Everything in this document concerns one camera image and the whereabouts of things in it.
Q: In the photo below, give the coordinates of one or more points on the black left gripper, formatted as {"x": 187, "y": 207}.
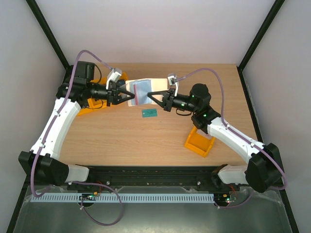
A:
{"x": 112, "y": 94}

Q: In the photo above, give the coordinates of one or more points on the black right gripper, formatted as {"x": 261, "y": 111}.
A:
{"x": 168, "y": 100}

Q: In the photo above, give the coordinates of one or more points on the teal green card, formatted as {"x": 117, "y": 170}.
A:
{"x": 149, "y": 113}

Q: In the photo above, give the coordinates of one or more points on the beige leather card holder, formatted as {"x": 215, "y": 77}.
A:
{"x": 141, "y": 87}

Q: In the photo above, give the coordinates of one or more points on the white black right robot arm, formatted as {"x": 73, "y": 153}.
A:
{"x": 261, "y": 171}

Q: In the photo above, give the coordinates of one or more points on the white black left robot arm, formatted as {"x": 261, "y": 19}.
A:
{"x": 79, "y": 90}

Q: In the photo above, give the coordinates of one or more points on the small yellow bin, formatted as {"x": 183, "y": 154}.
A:
{"x": 199, "y": 142}

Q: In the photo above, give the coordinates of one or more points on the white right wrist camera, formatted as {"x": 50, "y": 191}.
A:
{"x": 173, "y": 81}

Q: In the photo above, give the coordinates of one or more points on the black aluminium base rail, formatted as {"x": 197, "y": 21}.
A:
{"x": 201, "y": 178}

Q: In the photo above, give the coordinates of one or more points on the black left frame post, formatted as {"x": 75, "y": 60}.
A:
{"x": 48, "y": 32}

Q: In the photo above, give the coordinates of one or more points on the black frame post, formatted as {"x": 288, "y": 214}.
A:
{"x": 260, "y": 34}
{"x": 48, "y": 32}

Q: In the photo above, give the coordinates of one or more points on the white slotted cable duct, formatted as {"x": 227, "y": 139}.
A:
{"x": 125, "y": 198}

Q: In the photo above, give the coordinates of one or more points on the black right frame post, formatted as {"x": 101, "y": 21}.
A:
{"x": 260, "y": 34}

